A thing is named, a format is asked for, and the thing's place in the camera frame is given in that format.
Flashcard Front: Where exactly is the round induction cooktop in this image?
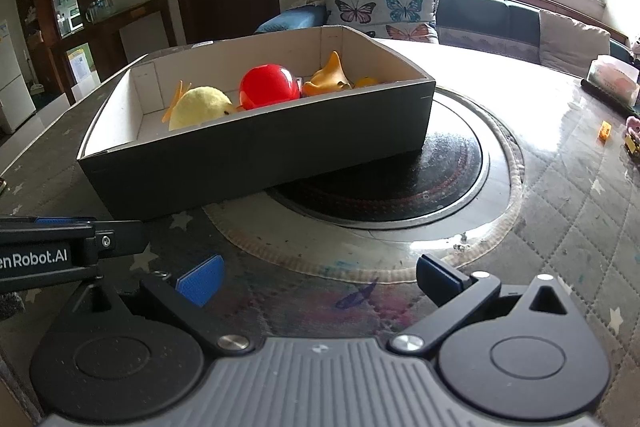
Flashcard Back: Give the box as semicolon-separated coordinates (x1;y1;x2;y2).
204;89;524;284

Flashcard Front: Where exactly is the pink toy pile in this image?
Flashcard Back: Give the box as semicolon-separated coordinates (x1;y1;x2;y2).
624;116;640;161

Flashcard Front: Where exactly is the wooden cabinet shelf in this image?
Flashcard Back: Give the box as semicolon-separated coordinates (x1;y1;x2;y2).
12;0;177;105

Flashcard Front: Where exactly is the grey knitted gloved hand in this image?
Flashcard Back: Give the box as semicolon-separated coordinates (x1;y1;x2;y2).
0;291;25;321

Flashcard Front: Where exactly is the yellow plush chick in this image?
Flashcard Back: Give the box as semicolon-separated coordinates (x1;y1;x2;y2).
162;80;239;131

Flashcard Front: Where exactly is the blue sofa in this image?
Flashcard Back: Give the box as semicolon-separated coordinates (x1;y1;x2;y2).
255;0;639;65

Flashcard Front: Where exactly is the dark cardboard box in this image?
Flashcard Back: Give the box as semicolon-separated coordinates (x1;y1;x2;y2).
77;26;435;220

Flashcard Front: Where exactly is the clear plastic container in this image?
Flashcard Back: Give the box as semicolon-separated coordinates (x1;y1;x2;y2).
580;55;639;117

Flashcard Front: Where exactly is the beige cushion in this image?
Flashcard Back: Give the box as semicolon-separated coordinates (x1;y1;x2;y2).
539;10;611;78

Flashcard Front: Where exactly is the small yellow toy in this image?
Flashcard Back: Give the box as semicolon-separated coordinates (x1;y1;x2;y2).
354;77;380;88

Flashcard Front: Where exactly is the small orange toy block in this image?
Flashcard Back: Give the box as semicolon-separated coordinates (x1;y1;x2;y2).
598;120;612;143

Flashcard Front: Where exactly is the butterfly print pillow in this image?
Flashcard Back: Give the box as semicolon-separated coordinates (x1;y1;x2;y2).
326;0;439;43

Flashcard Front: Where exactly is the red ball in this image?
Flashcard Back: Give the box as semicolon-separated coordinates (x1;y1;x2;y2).
239;64;300;110

